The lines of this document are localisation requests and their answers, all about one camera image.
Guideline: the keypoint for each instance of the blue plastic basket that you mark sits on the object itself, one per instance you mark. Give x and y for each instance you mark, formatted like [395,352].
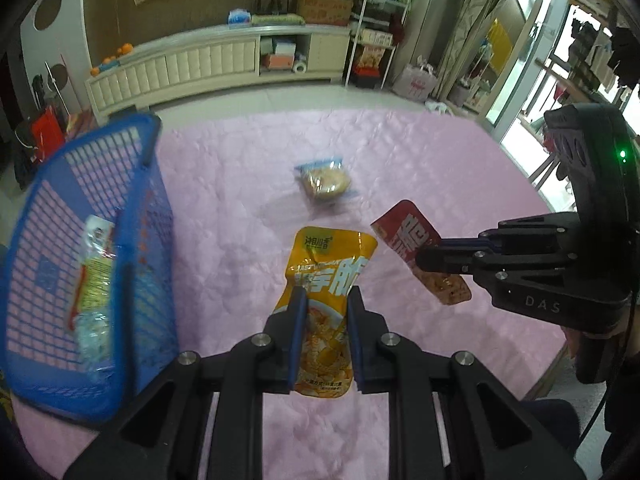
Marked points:
[150,270]

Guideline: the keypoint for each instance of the arched standing mirror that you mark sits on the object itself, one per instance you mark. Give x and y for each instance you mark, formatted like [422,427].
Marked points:
[520,45]

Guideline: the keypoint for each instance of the hanging clothes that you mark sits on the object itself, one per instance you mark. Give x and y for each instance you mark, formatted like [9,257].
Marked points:
[605,55]

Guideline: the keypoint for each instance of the blue tissue box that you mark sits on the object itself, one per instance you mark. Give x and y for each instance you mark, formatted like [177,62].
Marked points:
[239,18]

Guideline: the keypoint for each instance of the person's right leg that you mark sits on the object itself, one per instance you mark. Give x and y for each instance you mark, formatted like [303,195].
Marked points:
[550,425]

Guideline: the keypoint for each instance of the teal net snack packet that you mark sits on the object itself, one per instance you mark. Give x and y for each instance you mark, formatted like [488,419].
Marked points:
[92,340]

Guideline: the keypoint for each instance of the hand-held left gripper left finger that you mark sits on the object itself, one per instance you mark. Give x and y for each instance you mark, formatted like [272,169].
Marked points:
[299,330]

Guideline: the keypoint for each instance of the broom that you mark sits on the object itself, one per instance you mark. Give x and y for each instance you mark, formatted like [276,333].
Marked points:
[80,122]

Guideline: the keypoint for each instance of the pink quilted table cover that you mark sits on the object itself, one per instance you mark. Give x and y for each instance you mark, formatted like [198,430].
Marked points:
[225,185]

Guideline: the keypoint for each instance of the black bag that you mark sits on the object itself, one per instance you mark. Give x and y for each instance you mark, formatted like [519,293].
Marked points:
[25,160]

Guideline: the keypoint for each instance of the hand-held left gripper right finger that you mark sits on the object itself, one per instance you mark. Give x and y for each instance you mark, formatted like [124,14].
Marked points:
[356,330]

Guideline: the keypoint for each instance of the brown cardboard box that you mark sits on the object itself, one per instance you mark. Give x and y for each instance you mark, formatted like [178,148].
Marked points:
[325,10]

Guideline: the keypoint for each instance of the pink shopping bag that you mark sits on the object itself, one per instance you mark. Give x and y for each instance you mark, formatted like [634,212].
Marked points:
[414,82]

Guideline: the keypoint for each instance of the white TV cabinet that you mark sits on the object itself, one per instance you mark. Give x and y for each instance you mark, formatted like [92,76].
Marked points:
[200,60]

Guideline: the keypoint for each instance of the green folded cloth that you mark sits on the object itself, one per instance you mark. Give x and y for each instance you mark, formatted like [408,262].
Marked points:
[277,19]

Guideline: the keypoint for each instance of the pale long snack packet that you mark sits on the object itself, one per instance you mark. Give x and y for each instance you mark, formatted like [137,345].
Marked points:
[95,270]

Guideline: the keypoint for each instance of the white slippers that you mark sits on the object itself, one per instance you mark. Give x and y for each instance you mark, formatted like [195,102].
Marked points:
[438,107]

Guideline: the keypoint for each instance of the blue white box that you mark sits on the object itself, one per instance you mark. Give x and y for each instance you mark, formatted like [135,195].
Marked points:
[283,47]

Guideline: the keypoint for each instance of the orange flat box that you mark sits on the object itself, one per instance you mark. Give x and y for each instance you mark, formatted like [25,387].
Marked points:
[278,61]

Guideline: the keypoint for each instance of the white metal shelf rack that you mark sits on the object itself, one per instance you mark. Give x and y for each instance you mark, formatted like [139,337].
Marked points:
[375,25]

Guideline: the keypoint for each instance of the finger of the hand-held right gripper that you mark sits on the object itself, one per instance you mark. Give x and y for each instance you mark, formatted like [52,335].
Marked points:
[450,260]
[535,235]

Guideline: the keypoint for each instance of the white paper roll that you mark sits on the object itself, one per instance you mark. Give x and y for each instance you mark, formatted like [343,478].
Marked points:
[300,66]

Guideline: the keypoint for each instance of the red snack packet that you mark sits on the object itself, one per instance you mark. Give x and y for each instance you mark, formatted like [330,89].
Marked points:
[400,230]

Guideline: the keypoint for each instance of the yellow snack pouch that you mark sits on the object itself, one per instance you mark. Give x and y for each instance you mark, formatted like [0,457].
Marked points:
[325,270]

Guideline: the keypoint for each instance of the red bag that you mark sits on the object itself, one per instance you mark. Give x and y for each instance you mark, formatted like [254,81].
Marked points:
[47,130]

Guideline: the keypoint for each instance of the patterned beige curtain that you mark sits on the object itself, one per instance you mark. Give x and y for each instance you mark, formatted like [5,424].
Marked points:
[472,25]

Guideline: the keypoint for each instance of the standing air conditioner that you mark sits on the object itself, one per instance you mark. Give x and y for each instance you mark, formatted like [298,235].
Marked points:
[435,10]

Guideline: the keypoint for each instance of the clear biscuit packet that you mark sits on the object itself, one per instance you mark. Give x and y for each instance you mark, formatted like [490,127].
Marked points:
[325,181]

